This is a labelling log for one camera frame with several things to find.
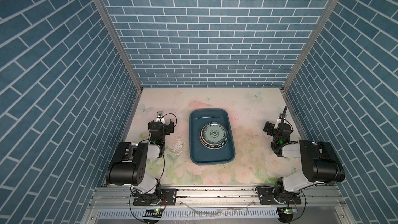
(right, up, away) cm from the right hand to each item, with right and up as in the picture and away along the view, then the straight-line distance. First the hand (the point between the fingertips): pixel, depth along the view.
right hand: (275, 121), depth 94 cm
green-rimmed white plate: (-38, -14, -6) cm, 41 cm away
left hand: (-69, +1, -1) cm, 70 cm away
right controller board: (-5, -39, -22) cm, 46 cm away
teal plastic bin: (-47, -18, -8) cm, 51 cm away
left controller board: (-68, -40, -22) cm, 82 cm away
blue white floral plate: (-38, -7, -3) cm, 39 cm away
